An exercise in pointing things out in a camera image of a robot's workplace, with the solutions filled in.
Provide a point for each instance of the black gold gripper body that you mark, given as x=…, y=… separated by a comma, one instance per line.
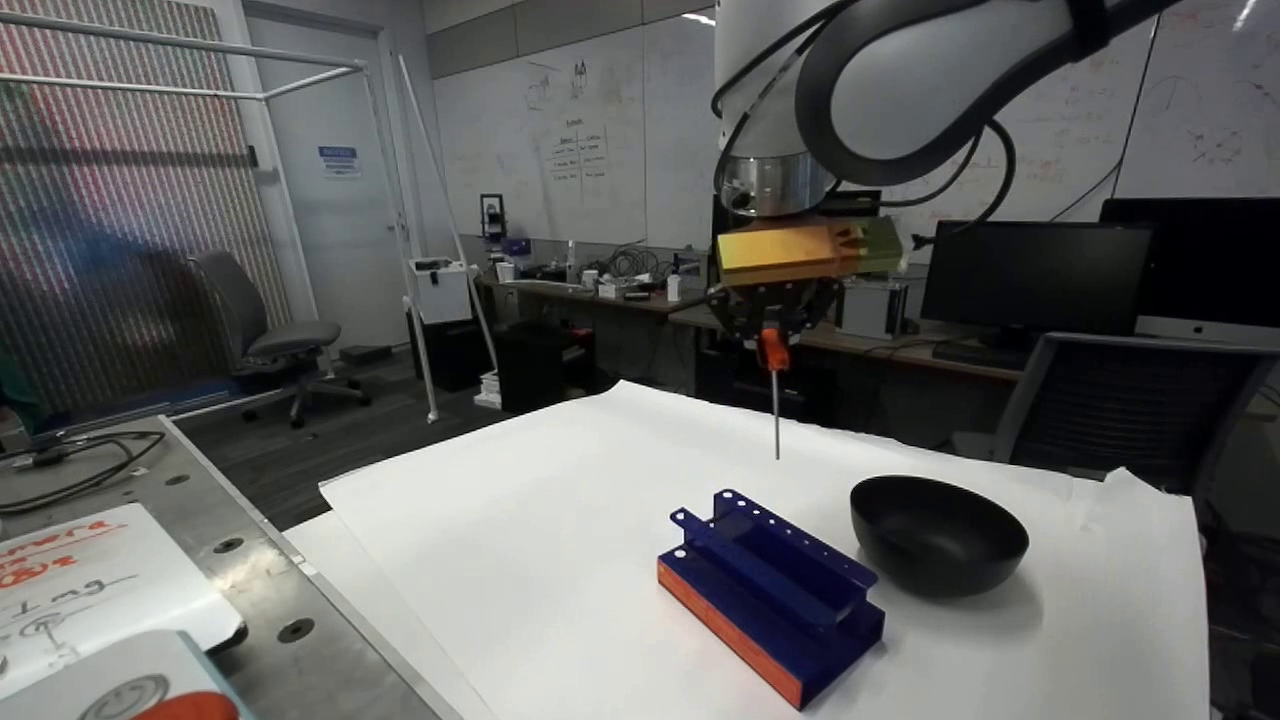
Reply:
x=791, y=268

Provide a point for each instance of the orange handled screwdriver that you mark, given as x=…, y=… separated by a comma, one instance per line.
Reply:
x=779, y=362

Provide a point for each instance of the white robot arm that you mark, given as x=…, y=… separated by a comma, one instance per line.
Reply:
x=823, y=92

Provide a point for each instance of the black bowl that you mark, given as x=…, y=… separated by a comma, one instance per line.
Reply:
x=939, y=538

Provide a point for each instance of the blue orange tool holder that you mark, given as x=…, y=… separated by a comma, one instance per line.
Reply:
x=779, y=596

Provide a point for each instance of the cluttered background desk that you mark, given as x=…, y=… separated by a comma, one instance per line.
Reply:
x=628, y=304

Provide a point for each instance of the black computer monitor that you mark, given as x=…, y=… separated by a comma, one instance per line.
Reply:
x=1038, y=279

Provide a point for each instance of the black mesh chair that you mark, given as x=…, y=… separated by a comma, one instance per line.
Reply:
x=1128, y=401

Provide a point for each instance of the grey office chair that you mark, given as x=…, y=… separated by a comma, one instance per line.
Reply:
x=253, y=348

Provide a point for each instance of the white paper with writing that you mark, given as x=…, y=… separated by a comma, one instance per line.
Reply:
x=82, y=584

